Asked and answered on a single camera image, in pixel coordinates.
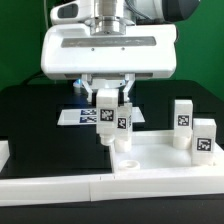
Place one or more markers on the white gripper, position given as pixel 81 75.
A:
pixel 145 51

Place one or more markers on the white square tabletop tray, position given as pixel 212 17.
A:
pixel 162 150

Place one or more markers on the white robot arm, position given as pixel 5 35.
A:
pixel 112 17

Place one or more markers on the white sheet with AprilTags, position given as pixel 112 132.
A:
pixel 69 117

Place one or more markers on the white U-shaped obstacle fence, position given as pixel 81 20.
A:
pixel 193 180

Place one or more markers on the white block at left edge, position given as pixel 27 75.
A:
pixel 4 153

